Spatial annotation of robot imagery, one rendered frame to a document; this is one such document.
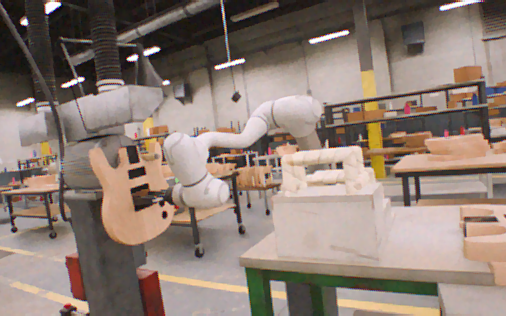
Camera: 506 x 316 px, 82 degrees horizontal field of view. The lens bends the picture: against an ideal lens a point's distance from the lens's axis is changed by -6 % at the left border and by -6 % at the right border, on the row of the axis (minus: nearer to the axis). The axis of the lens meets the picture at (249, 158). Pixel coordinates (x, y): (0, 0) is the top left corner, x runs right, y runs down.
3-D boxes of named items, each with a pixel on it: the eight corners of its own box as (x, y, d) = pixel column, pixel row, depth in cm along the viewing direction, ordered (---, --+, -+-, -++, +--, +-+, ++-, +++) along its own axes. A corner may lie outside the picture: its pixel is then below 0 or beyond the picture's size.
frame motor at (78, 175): (57, 195, 151) (49, 144, 149) (103, 186, 174) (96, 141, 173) (105, 194, 131) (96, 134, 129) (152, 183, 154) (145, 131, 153)
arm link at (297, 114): (325, 204, 185) (362, 204, 173) (318, 225, 175) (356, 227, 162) (277, 92, 147) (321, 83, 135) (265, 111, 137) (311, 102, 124)
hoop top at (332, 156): (279, 167, 84) (277, 155, 83) (284, 166, 87) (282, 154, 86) (355, 161, 74) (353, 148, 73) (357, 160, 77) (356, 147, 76)
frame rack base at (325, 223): (276, 257, 86) (269, 197, 85) (296, 239, 99) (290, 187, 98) (380, 264, 72) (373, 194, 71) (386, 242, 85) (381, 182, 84)
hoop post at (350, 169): (345, 194, 76) (341, 156, 75) (347, 191, 78) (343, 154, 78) (358, 193, 74) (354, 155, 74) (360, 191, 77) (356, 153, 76)
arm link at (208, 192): (203, 195, 120) (188, 168, 114) (237, 193, 113) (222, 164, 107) (190, 215, 113) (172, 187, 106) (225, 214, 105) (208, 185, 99)
